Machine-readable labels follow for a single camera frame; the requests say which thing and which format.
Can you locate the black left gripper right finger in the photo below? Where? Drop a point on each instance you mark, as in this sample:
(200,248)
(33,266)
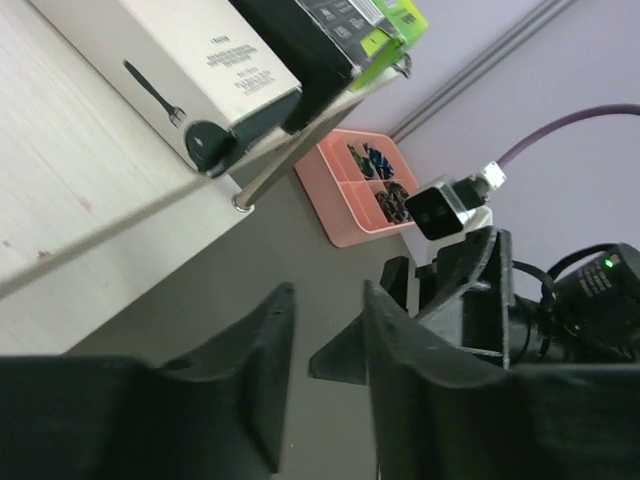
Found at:
(441,413)

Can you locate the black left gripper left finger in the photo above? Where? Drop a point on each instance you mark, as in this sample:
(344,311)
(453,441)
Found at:
(215,412)

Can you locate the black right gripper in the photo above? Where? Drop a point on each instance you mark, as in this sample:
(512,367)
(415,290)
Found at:
(464,323)

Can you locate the black green exfoliating razor box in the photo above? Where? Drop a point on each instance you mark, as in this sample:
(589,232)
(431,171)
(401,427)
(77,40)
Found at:
(333,46)

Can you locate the white H razor box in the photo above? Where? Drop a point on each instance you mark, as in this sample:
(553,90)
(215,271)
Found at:
(196,71)

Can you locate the pink divided organizer bin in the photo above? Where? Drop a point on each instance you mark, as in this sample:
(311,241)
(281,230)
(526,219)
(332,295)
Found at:
(344,199)

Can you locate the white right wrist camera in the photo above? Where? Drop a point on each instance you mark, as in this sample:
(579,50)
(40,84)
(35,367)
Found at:
(443,207)

